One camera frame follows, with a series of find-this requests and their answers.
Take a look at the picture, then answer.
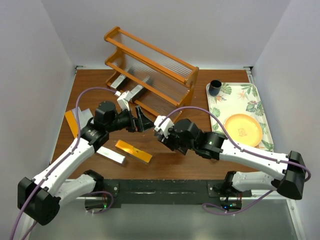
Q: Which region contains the yellow round plate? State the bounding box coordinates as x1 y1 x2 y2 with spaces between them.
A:
224 113 263 147

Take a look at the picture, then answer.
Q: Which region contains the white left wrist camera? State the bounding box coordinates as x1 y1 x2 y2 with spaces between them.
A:
114 90 132 111

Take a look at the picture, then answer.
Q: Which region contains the dark blue cup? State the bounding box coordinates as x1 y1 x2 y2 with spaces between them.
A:
208 79 222 96

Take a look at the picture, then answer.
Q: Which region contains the black toothpaste box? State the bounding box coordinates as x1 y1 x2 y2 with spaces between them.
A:
130 84 148 103

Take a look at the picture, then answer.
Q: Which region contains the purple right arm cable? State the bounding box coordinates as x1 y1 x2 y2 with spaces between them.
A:
159 106 312 215

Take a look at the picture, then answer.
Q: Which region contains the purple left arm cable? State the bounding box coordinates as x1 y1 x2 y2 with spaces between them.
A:
9 86 118 240

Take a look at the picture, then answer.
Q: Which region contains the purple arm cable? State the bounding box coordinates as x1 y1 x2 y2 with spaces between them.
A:
9 86 118 240
159 106 312 215

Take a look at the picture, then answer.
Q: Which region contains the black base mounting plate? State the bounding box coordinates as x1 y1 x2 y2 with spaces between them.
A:
101 179 252 208

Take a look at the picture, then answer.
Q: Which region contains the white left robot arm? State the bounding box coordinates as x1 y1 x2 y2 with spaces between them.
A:
17 101 154 226

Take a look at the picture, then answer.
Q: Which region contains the orange wooden three-tier shelf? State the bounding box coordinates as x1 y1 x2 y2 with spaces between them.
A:
104 26 199 117

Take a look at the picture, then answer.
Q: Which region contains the aluminium frame rail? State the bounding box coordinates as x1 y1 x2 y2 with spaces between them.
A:
286 199 300 240

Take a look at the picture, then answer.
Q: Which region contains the orange toothpaste box far left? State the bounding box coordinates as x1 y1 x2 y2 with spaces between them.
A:
64 110 78 138

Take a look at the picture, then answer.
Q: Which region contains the grey toothpaste box far left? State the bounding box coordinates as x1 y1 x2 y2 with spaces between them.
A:
71 107 86 129

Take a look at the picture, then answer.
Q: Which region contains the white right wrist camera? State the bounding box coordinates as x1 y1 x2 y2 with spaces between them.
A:
153 115 174 135

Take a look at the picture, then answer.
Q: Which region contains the orange toothpaste box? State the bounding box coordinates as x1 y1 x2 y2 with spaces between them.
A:
115 140 153 164
64 110 78 138

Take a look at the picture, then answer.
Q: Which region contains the orange toothpaste box centre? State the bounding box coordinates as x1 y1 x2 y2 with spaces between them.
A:
115 140 153 164

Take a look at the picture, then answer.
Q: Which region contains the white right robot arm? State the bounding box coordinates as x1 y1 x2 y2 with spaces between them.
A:
154 116 307 200

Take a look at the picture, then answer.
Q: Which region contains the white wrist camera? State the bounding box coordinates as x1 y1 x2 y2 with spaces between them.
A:
114 90 132 111
153 115 174 135

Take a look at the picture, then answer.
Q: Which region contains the silver toothpaste box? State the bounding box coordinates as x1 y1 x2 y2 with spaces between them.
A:
81 108 93 125
96 146 126 166
110 74 129 91

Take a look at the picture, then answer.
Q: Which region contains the floral patterned serving tray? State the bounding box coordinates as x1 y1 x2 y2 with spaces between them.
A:
206 82 274 152

